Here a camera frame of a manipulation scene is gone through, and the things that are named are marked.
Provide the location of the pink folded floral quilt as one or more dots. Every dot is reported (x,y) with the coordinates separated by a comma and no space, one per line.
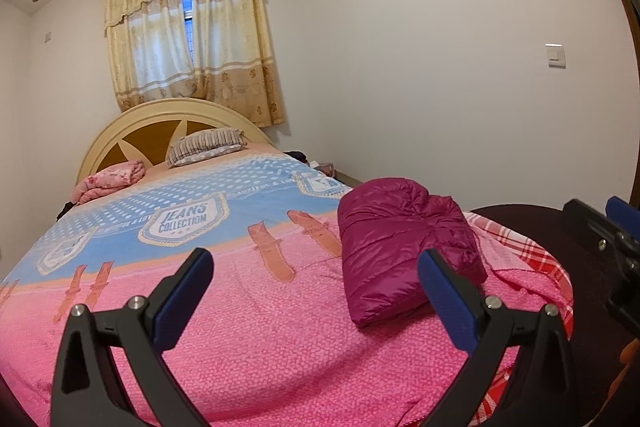
(107,179)

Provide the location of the white wall switch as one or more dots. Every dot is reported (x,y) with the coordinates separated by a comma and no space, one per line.
(555,55)

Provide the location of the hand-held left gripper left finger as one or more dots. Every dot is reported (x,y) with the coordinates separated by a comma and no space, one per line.
(185,297)

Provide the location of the red plaid sheet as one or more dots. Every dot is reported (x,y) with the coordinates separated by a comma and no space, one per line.
(530,257)

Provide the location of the cream wooden headboard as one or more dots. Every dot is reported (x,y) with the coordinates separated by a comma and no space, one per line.
(100,142)

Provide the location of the beige patterned curtain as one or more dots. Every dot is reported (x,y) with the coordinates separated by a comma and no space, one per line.
(150,37)
(235,32)

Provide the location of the dark cloth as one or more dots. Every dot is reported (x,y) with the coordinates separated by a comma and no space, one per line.
(297,156)

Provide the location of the pink and blue printed blanket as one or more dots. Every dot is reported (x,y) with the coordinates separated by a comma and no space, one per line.
(250,332)

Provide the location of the window with grille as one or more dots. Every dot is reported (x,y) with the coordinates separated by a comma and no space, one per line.
(188,22)

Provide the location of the magenta puffer jacket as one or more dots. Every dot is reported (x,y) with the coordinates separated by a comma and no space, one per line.
(395,247)

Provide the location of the striped pillow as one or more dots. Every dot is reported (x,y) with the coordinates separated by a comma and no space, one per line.
(205,147)

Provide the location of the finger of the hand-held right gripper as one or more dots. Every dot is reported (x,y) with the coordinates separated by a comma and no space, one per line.
(585,219)
(625,212)

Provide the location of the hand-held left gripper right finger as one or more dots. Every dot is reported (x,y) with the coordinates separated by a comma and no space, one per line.
(445,297)

